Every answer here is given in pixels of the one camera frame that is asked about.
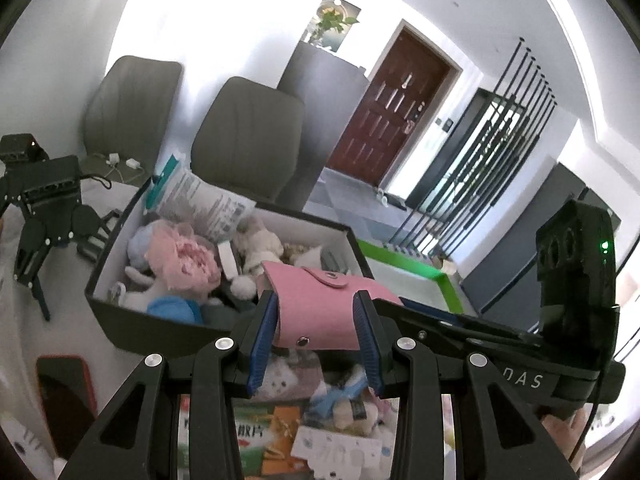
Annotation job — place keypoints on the grey chair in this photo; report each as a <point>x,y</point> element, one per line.
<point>132,110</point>
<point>247,140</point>

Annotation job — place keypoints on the black pole screen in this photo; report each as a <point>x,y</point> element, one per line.
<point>475,170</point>

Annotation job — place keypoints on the blue plush item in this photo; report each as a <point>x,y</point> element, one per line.
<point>175,308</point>

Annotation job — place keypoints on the black storage box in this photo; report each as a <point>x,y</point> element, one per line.
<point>165,332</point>

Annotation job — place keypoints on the red phone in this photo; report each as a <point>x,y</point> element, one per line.
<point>65,400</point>

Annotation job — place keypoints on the pair of slippers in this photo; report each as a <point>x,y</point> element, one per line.
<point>382,196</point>

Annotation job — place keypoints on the potted plant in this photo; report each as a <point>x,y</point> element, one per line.
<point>332,20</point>

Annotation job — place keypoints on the brown door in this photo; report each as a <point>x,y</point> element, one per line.
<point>390,110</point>

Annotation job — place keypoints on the white printed card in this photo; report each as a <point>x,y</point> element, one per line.
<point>340,452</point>

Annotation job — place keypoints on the pink snap wallet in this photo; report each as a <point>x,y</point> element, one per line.
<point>320,310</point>

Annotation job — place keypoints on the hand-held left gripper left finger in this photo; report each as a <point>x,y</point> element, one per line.
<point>262,345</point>

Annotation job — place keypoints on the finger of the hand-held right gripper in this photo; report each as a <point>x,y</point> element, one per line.
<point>440,334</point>
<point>450,316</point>

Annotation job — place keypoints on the grey cloth-covered desktop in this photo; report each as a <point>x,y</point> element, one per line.
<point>60,330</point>

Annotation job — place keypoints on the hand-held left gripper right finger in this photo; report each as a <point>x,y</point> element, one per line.
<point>370,345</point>

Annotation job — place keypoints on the green cardboard box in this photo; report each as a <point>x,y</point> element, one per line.
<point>400,270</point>

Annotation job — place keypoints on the white wet wipes packet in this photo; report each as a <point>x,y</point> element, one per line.
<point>200,200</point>

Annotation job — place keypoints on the dark grey cabinet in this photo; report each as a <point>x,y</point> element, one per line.
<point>325,110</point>

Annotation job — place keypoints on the white pink plush toy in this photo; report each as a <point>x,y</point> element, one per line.
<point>25,445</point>

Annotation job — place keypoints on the beige plush bear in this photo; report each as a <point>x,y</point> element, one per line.
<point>260,245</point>

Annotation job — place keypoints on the green medicine box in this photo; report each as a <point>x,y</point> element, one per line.
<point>270,435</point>

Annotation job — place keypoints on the person's right hand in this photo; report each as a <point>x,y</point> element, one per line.
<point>567,435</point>

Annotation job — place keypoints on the pink flower scrunchie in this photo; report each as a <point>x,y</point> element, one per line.
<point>185,260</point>

